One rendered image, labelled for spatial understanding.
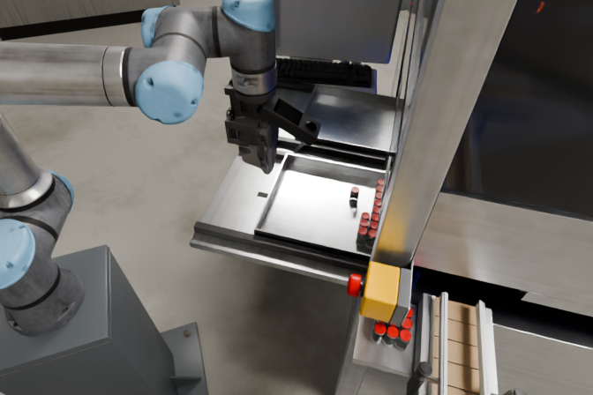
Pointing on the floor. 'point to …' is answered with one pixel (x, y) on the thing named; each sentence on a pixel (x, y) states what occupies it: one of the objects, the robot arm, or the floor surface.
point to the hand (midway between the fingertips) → (271, 169)
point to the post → (442, 104)
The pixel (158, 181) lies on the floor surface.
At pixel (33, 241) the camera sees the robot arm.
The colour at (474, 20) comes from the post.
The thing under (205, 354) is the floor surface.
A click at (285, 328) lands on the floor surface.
